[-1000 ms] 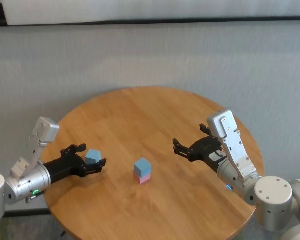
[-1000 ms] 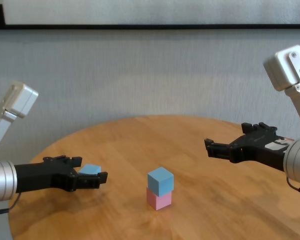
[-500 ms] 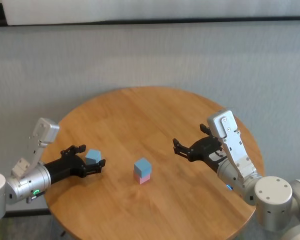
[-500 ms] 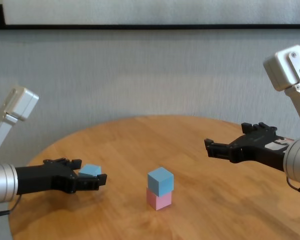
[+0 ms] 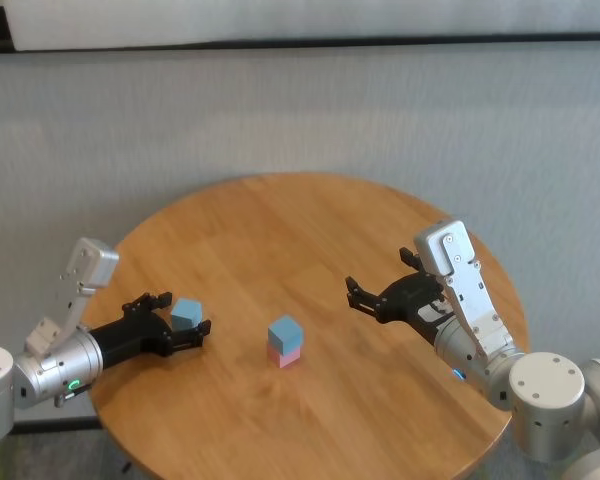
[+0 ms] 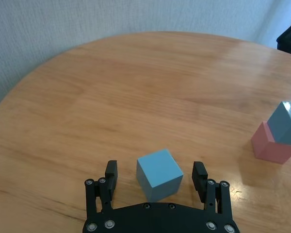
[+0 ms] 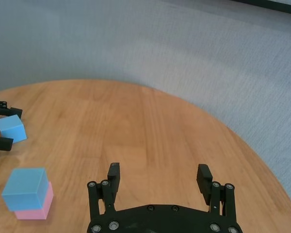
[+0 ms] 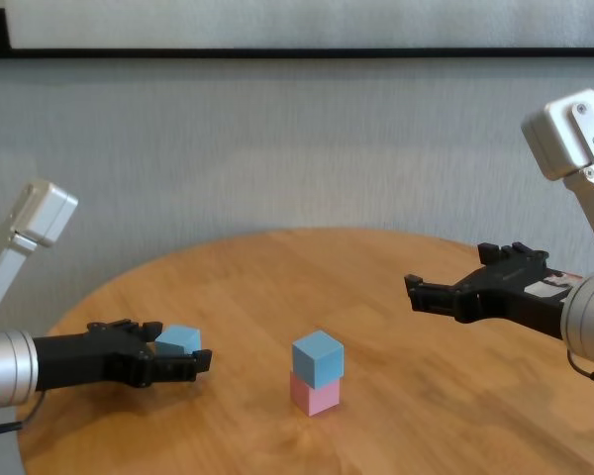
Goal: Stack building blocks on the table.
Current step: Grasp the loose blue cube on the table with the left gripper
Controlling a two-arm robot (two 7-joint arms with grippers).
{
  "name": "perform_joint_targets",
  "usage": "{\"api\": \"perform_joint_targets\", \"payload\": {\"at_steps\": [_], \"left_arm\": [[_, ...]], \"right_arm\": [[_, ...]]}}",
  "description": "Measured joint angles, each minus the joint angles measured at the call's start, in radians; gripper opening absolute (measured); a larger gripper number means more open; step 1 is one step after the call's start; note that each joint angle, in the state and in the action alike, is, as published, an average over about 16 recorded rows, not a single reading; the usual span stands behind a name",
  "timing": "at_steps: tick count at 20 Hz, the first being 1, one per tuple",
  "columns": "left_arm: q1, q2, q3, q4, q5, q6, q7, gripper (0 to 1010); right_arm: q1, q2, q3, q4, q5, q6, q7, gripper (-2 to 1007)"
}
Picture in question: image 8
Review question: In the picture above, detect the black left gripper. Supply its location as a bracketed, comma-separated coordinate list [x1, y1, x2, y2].
[32, 319, 214, 393]

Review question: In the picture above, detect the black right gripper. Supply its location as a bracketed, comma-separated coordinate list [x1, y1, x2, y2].
[403, 240, 584, 341]

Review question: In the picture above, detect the blue cube block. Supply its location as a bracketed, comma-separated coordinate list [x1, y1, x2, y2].
[291, 330, 346, 391]
[155, 325, 202, 358]

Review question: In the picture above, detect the pink cube block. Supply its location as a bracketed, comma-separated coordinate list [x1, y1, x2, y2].
[289, 370, 342, 417]

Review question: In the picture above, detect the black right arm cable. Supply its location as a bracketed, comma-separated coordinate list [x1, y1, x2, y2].
[566, 348, 594, 392]

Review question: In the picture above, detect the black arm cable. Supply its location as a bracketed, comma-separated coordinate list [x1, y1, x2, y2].
[0, 390, 49, 439]
[566, 348, 594, 392]

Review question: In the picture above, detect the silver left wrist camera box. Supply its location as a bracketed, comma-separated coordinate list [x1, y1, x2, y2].
[0, 180, 79, 319]

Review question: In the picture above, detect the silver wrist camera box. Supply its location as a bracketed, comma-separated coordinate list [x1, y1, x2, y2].
[0, 180, 79, 319]
[520, 88, 594, 278]

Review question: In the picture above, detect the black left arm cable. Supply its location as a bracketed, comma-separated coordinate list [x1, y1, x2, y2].
[0, 390, 49, 439]

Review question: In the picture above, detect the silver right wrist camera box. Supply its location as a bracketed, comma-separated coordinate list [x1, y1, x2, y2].
[520, 88, 594, 278]

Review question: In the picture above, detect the white wall panel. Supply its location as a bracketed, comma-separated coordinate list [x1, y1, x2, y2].
[2, 0, 594, 50]

